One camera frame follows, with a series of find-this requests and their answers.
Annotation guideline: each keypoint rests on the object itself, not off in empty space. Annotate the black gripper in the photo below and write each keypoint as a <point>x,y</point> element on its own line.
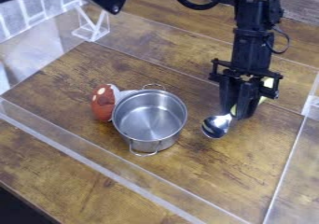
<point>252,60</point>

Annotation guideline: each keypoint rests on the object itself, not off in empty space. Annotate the green handled metal spoon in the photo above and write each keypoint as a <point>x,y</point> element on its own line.
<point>215,126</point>

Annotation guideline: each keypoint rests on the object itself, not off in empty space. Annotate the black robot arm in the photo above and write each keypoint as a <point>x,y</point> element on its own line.
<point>257,15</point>

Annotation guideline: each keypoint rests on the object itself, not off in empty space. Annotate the small steel pot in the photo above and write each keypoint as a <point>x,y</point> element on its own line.
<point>150,117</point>

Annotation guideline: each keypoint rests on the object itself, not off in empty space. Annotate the red toy mushroom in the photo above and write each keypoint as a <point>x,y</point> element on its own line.
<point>105,98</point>

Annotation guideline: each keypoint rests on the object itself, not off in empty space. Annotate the clear acrylic right panel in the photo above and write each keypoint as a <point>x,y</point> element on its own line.
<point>296,200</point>

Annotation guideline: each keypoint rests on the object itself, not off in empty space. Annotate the clear acrylic front barrier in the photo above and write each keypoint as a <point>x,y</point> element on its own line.
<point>181,201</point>

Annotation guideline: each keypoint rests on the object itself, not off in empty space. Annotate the clear acrylic triangle bracket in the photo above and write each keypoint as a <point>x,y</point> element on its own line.
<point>91,30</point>

